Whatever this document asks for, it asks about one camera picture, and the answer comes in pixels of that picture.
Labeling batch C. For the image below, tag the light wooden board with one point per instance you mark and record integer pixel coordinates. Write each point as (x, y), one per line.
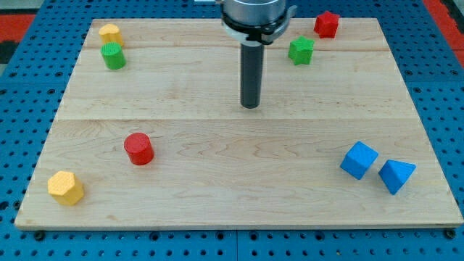
(220, 166)

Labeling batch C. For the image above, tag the blue cube block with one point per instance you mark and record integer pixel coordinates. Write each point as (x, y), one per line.
(358, 160)

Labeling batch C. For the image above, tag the green cylinder block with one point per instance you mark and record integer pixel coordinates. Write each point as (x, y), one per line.
(113, 56)

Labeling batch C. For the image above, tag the yellow hexagon block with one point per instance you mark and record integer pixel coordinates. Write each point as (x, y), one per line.
(65, 188)

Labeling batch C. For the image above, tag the red cylinder block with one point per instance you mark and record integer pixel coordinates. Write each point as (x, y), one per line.
(139, 148)

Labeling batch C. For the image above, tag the green star block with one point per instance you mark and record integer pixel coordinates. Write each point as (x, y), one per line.
(300, 50)

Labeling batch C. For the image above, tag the yellow heart block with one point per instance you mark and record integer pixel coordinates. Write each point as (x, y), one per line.
(109, 33)

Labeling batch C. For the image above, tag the blue triangular prism block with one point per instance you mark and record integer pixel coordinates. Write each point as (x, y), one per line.
(395, 174)

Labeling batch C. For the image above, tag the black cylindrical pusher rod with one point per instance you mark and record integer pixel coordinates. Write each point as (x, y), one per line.
(251, 75)

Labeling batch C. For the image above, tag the red star block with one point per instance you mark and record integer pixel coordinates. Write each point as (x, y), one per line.
(326, 24)

